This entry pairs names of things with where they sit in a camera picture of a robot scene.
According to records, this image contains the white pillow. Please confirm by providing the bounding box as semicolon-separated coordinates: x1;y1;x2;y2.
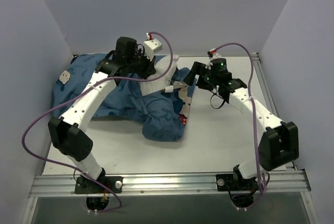
139;55;179;96

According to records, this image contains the blue cartoon print pillowcase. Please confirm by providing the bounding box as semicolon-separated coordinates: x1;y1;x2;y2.
53;53;195;142

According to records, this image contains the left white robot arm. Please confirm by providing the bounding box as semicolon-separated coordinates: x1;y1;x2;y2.
48;36;162;192

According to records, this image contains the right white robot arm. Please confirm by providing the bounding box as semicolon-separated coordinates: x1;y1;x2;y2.
184;58;299;189

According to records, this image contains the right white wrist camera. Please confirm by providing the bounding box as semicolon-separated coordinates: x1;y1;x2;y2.
207;49;222;65

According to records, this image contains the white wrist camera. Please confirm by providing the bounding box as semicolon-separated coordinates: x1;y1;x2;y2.
143;33;162;60
207;49;222;65

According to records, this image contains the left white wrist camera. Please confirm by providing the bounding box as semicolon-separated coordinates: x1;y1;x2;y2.
143;33;162;60

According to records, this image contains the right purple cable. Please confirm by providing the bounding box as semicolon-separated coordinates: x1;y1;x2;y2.
212;42;269;195

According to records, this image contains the purple cable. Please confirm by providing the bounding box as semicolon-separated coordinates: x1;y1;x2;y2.
21;31;174;211
212;42;269;195

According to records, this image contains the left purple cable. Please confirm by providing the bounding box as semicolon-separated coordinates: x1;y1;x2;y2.
21;31;174;211

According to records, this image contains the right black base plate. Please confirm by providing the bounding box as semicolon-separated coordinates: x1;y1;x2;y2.
216;173;258;192

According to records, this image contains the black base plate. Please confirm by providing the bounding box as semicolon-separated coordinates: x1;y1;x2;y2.
216;173;258;192
74;175;123;194

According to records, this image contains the aluminium right side rail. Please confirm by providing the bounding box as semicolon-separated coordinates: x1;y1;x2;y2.
252;53;298;169

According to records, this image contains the aluminium rail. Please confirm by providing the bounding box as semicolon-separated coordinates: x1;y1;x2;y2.
252;53;298;169
29;169;311;197

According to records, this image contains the aluminium front rail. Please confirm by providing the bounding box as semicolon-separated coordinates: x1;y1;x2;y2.
29;169;311;197

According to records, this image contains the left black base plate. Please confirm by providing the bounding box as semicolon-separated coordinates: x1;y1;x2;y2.
74;175;123;194

